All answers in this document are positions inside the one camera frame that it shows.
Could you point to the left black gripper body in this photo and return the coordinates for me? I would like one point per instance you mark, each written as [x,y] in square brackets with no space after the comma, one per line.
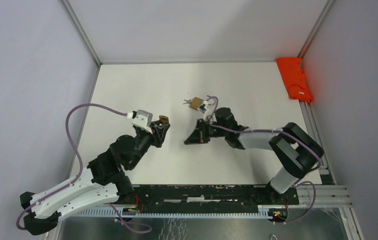
[155,137]

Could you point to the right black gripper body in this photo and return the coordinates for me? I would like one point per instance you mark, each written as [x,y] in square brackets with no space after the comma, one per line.
[209,130]

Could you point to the small brass padlock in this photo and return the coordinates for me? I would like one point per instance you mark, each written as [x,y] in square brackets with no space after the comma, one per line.
[163,120]

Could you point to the large brass padlock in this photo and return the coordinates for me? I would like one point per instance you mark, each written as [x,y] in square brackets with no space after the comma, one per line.
[195,103]

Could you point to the silver keys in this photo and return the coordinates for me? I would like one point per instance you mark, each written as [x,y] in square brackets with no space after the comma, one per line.
[187,101]

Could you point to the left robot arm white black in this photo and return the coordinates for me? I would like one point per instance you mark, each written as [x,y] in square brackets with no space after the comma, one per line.
[102,181]

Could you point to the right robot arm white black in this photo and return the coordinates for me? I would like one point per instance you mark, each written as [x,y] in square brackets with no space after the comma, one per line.
[298,153]

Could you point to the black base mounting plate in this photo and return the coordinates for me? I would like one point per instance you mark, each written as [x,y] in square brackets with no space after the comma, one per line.
[206,199]

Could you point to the orange folded cloth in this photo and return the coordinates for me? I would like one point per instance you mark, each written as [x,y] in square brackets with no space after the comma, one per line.
[294,79]

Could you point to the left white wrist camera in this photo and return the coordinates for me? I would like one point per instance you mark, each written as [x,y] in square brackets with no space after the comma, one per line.
[141,119]

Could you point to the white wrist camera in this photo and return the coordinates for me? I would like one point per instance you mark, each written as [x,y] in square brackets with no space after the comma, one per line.
[204,107]
[141,119]

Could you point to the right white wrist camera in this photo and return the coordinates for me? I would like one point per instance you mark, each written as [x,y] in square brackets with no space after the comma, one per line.
[204,107]

